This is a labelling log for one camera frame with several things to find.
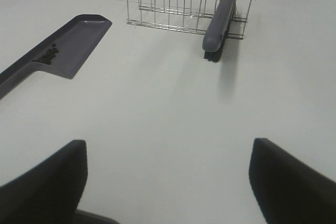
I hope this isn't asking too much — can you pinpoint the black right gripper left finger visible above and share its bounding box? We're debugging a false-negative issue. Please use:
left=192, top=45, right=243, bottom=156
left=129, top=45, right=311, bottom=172
left=1, top=140, right=88, bottom=223

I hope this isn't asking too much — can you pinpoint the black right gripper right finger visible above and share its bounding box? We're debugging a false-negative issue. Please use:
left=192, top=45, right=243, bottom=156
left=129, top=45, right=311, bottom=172
left=248, top=138, right=335, bottom=223

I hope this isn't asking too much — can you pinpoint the pile of coffee beans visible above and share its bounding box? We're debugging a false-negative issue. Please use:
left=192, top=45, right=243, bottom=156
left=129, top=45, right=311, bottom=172
left=33, top=44, right=59, bottom=65

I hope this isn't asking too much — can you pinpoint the metal wire rack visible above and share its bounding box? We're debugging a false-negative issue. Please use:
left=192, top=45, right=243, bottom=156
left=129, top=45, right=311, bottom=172
left=125, top=0, right=256, bottom=40

